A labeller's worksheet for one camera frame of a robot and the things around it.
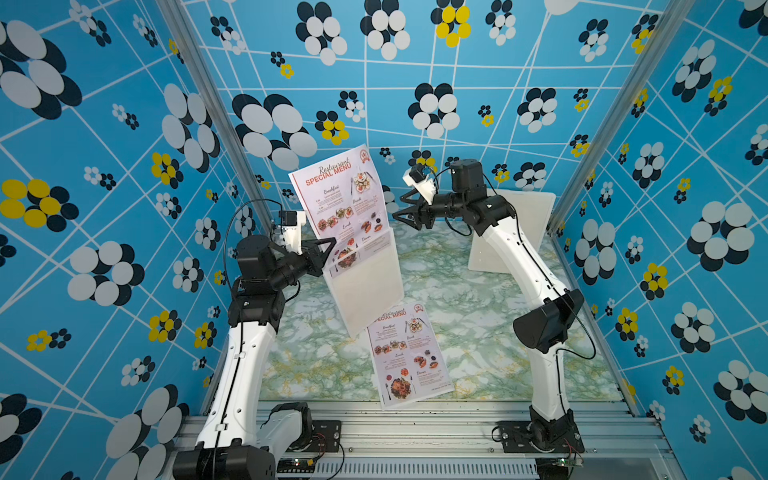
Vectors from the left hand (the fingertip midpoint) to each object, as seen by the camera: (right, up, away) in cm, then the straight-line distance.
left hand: (336, 238), depth 69 cm
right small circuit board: (+51, -53, 0) cm, 74 cm away
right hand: (+16, +10, +8) cm, 20 cm away
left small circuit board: (-11, -55, +4) cm, 57 cm away
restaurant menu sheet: (+18, -35, +18) cm, 43 cm away
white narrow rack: (+7, -11, +6) cm, 14 cm away
